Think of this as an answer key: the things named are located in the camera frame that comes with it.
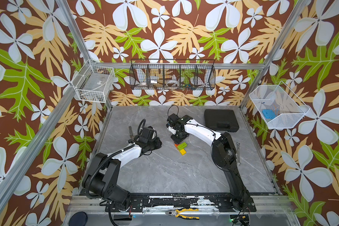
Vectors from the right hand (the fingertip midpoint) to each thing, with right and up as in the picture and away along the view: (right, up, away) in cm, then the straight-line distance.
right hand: (176, 139), depth 95 cm
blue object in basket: (+53, +17, -14) cm, 57 cm away
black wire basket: (-3, +46, +3) cm, 46 cm away
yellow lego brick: (+4, -8, -2) cm, 9 cm away
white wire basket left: (-52, +36, -9) cm, 64 cm away
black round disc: (-50, -36, -26) cm, 67 cm away
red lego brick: (0, -4, -1) cm, 4 cm away
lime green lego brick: (+4, -4, -2) cm, 6 cm away
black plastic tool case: (+34, +13, +10) cm, 38 cm away
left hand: (-10, -1, -3) cm, 10 cm away
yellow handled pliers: (-2, -35, -24) cm, 42 cm away
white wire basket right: (+61, +21, -13) cm, 65 cm away
